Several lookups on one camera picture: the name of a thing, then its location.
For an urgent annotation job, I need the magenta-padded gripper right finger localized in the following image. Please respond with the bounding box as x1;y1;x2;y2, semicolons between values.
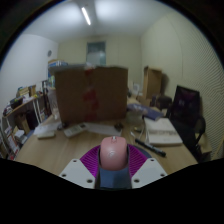
126;143;168;190

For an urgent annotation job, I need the long ceiling light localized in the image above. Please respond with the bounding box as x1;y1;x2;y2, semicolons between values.
80;6;92;26

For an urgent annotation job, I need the white remote control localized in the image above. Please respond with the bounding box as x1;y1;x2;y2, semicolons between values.
63;122;88;139

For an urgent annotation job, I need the black marker pen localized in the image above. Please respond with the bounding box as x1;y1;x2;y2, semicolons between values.
134;137;167;158

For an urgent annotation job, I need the white and blue shelf unit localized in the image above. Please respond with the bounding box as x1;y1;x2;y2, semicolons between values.
47;59;69;89

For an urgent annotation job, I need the wooden side desk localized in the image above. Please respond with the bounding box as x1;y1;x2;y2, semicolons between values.
3;94;46;134

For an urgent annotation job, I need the small wall window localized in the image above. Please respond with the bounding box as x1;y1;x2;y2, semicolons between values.
86;41;107;66

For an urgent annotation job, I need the white open book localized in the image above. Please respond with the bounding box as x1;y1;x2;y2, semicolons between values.
143;117;184;147

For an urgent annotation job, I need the blue mouse pad with wrist rest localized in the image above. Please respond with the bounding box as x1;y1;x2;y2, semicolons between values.
96;143;153;190

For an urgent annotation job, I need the dark bag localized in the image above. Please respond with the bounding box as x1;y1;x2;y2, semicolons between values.
150;94;173;111

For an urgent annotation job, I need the narrow brown cardboard box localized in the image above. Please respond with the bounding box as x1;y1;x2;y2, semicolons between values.
143;65;164;101

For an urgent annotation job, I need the black office chair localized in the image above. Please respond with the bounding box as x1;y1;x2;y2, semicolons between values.
168;85;207;158

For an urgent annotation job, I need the pink computer mouse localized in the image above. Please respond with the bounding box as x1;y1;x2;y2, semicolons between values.
99;134;129;172

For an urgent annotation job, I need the blue book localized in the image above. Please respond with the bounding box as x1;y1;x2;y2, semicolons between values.
126;102;165;121

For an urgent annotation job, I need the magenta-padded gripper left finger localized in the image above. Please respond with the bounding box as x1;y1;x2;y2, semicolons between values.
58;143;102;190

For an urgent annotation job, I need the large brown cardboard box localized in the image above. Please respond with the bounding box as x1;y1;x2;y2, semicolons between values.
54;65;129;126

